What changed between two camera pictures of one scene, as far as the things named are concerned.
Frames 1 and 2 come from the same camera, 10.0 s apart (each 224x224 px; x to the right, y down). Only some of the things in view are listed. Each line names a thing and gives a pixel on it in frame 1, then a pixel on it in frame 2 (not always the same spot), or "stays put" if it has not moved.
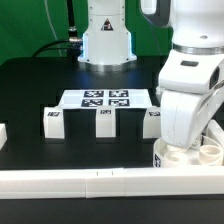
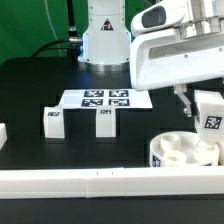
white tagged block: [54, 122] stays put
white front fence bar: [112, 183] stays put
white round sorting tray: [209, 154] stays put
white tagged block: [152, 122] to [209, 117]
